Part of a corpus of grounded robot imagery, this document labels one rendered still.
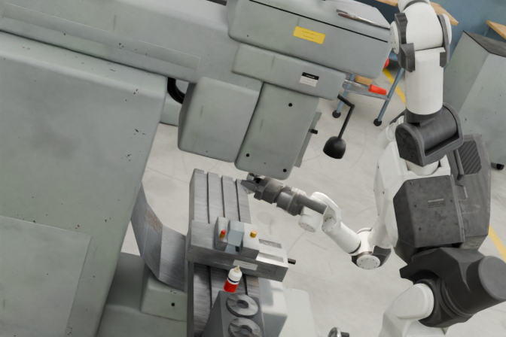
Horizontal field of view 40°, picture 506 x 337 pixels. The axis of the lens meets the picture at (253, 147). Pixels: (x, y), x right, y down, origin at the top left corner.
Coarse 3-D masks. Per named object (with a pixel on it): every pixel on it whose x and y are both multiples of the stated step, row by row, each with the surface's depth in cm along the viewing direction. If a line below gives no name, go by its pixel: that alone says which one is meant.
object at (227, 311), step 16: (224, 304) 189; (240, 304) 191; (256, 304) 191; (208, 320) 198; (224, 320) 183; (240, 320) 183; (256, 320) 187; (208, 336) 193; (224, 336) 178; (240, 336) 178; (256, 336) 180
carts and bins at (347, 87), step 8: (400, 72) 646; (360, 80) 665; (368, 80) 665; (344, 88) 644; (352, 88) 651; (360, 88) 658; (392, 88) 654; (344, 96) 645; (376, 96) 654; (384, 96) 660; (384, 104) 663; (336, 112) 653; (384, 112) 666; (376, 120) 669
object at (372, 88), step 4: (344, 80) 203; (348, 80) 204; (352, 80) 204; (352, 84) 204; (356, 84) 204; (360, 84) 204; (364, 84) 205; (372, 84) 205; (364, 88) 205; (368, 88) 205; (372, 88) 205; (376, 88) 205; (380, 88) 206; (372, 92) 206; (376, 92) 205; (380, 92) 206; (384, 92) 206
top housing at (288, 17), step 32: (256, 0) 188; (288, 0) 189; (320, 0) 199; (352, 0) 214; (256, 32) 192; (288, 32) 193; (320, 32) 193; (352, 32) 194; (384, 32) 195; (320, 64) 199; (352, 64) 199; (384, 64) 200
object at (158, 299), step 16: (144, 272) 248; (144, 288) 235; (160, 288) 228; (176, 288) 230; (272, 288) 247; (144, 304) 230; (160, 304) 230; (176, 304) 231; (272, 304) 239; (272, 320) 237; (272, 336) 241
